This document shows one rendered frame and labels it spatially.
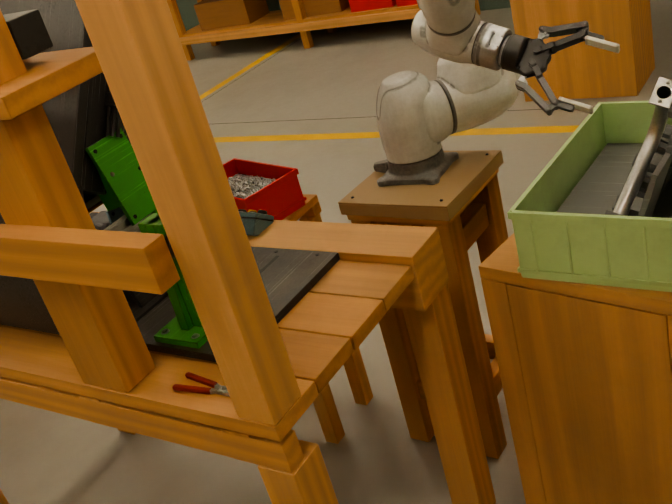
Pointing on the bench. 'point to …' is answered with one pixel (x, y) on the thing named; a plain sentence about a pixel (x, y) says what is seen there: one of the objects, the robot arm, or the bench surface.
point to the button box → (255, 222)
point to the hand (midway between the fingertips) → (600, 78)
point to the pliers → (201, 387)
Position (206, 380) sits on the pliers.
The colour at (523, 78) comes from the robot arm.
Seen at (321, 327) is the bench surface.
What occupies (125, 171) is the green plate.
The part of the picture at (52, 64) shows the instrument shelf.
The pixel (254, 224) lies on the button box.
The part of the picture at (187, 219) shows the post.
